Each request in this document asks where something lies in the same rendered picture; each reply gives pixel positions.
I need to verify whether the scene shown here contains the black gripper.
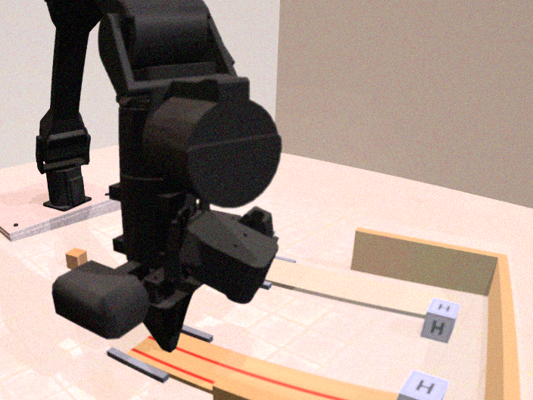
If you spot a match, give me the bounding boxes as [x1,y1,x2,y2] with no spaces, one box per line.
[51,172,204,353]

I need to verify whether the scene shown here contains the tan cube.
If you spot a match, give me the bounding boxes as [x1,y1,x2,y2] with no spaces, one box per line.
[65,248,88,269]

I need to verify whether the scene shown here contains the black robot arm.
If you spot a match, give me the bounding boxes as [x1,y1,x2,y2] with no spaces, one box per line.
[36,0,282,304]

